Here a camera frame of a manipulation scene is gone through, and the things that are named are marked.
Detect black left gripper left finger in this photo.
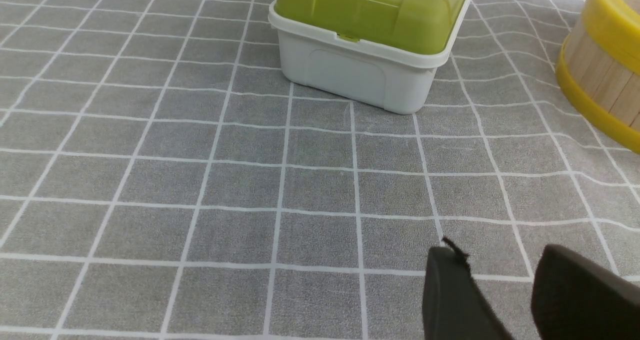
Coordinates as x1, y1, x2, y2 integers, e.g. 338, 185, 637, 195
422, 237, 514, 339

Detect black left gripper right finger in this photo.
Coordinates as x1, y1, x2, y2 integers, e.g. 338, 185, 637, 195
531, 244, 640, 339

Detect bamboo steamer basket yellow rims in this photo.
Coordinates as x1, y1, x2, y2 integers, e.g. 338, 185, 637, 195
555, 0, 640, 153

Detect green lidded white storage box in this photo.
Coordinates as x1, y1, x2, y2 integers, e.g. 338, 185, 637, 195
268, 0, 471, 116

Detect grey checked tablecloth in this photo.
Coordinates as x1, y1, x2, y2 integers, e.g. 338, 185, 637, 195
0, 0, 639, 339

